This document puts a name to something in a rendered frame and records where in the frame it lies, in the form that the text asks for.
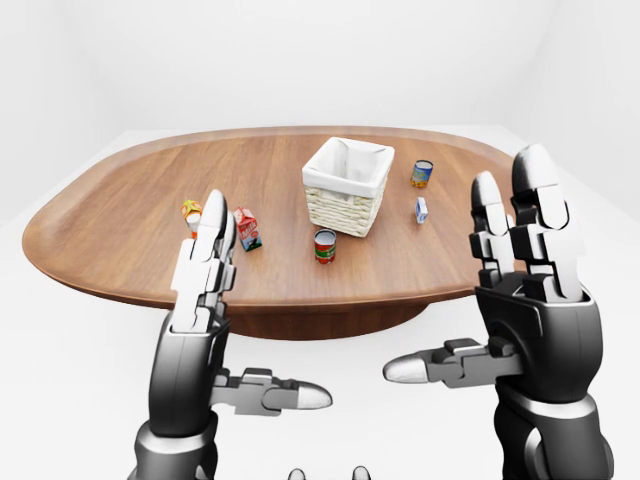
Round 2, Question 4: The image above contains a blue yellow labelled tin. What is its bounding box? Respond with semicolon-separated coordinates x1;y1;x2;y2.
410;159;434;190

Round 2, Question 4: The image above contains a dark round wooden table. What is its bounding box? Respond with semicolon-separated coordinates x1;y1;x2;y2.
21;125;532;342

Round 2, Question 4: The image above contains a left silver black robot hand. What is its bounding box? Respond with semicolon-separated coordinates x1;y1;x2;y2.
148;189;334;439

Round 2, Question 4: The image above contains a red green labelled tin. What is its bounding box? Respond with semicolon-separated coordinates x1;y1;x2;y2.
313;228;337;265

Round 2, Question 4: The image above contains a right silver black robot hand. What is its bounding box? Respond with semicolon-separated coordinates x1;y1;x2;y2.
382;143;602;407

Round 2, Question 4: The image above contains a red milk carton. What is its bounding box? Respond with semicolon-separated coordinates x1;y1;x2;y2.
233;207;263;253

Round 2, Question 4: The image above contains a white lined wicker basket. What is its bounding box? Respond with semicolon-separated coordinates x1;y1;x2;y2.
301;136;396;239

